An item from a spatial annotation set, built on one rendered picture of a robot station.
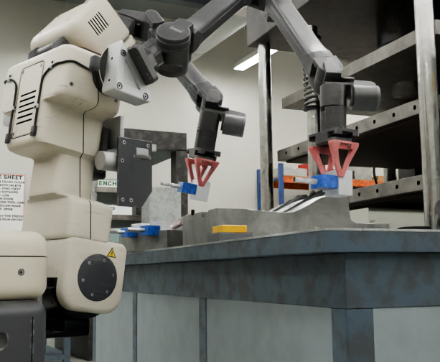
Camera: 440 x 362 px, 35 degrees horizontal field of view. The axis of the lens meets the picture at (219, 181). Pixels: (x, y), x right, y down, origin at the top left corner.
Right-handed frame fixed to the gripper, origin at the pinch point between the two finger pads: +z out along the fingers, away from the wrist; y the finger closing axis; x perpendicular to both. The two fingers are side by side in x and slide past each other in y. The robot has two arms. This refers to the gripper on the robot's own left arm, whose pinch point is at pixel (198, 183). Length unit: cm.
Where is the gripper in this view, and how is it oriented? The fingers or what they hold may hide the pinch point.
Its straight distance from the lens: 190.1
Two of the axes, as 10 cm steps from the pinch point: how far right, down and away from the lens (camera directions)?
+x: -9.2, -1.7, -3.6
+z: -1.7, 9.8, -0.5
